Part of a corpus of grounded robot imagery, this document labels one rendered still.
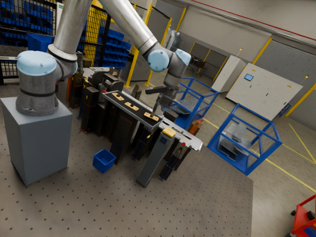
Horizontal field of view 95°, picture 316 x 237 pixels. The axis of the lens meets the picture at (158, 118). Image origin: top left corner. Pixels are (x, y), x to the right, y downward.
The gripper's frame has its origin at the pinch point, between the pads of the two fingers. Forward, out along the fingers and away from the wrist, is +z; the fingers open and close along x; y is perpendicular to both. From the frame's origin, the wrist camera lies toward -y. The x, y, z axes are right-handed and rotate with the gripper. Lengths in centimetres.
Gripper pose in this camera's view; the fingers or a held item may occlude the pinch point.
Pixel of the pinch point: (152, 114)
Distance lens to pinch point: 82.0
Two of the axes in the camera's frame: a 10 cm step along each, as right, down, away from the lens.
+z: -3.7, 8.0, 4.8
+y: 9.0, 4.3, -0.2
